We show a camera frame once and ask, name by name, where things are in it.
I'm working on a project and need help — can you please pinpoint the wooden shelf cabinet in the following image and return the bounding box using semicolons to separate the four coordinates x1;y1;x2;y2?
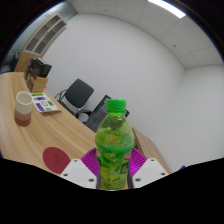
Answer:
13;13;68;74

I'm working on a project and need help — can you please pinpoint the printed white leaflet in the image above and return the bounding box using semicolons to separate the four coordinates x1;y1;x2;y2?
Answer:
30;92;62;114

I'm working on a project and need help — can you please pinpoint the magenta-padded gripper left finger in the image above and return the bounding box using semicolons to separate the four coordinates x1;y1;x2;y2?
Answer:
59;148;101;190

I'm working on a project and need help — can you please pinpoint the white and brown cup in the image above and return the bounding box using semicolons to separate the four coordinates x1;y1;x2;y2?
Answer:
14;90;34;127

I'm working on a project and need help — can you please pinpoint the green drink bottle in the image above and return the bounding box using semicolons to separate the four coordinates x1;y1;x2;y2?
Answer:
94;98;136;191

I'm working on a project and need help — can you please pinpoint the grey mesh office chair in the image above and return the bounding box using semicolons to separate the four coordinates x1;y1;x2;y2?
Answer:
75;94;130;134

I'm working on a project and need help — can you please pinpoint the ceiling light panel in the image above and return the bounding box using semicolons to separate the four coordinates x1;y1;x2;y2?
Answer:
147;0;187;19

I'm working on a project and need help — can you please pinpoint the black visitor chair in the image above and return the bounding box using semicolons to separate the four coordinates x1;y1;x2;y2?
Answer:
54;78;95;118

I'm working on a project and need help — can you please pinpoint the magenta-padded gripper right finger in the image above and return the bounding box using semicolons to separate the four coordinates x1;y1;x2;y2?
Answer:
126;147;169;189

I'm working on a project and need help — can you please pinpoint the black printed carton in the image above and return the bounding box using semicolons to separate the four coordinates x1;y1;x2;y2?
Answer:
25;57;53;79

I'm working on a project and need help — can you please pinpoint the wooden side desk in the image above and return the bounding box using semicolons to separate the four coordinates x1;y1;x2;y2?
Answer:
132;127;173;174

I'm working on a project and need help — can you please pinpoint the flat round red coaster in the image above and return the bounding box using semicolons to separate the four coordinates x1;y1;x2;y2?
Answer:
42;146;72;175

